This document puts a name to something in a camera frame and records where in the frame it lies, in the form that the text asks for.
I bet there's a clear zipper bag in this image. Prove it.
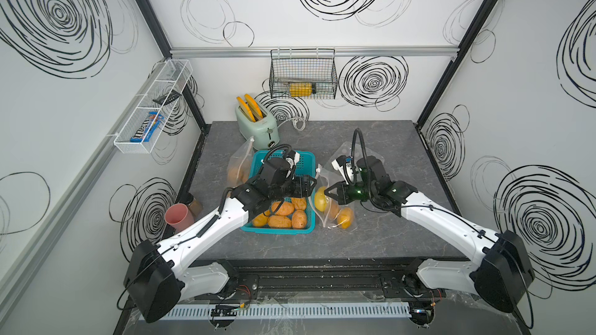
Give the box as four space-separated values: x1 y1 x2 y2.
227 136 255 187

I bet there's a white slotted cable duct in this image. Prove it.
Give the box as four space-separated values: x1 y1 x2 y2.
162 302 411 320

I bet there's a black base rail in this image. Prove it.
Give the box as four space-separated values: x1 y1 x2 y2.
217 257 448 300

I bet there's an aluminium wall rail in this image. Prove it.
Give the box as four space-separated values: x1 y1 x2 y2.
170 46 459 59

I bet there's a white wire wall shelf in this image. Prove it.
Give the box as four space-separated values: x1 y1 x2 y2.
113 59 192 154

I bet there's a toast slice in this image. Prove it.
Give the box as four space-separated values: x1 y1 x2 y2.
237 97 256 123
245 94 265 121

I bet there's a blue candy packet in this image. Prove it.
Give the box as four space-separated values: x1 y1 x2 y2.
130 112 163 143

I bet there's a right toast slice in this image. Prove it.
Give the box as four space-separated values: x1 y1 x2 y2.
245 94 265 121

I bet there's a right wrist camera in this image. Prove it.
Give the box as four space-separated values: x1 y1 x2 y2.
332 155 355 184

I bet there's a potato edge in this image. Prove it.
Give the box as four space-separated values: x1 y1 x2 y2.
291 198 307 211

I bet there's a mint green toaster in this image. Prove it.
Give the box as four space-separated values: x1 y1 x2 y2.
234 102 280 150

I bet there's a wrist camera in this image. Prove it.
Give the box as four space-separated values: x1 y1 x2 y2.
332 155 355 184
282 149 300 172

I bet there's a left toast slice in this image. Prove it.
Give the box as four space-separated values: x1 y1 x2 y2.
237 97 256 123

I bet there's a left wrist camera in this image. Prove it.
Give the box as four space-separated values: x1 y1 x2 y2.
282 149 300 172

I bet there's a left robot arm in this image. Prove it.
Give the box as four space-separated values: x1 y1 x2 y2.
124 151 316 324

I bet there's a brown jar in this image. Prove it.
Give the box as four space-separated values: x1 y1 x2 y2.
185 193 203 219

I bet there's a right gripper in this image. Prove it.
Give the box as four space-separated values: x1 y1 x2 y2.
323 178 377 203

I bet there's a yellow bottle in basket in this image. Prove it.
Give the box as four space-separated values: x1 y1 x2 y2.
289 82 317 98

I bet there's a black wire wall basket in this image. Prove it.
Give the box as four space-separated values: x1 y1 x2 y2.
269 55 338 100

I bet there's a greenish potato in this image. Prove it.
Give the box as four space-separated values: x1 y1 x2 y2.
314 186 328 212

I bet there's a reddish potato lower right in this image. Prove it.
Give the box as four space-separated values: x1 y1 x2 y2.
292 210 308 230

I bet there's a white toaster cable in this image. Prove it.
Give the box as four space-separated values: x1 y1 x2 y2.
278 116 308 132

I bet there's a teal plastic basket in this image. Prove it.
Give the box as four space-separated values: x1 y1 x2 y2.
241 150 316 235

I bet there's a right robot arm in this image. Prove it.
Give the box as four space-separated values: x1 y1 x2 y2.
325 155 535 313

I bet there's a pink cup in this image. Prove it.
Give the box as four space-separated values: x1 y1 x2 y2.
165 203 195 233

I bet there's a black remote control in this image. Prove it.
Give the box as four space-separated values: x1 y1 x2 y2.
152 89 181 106

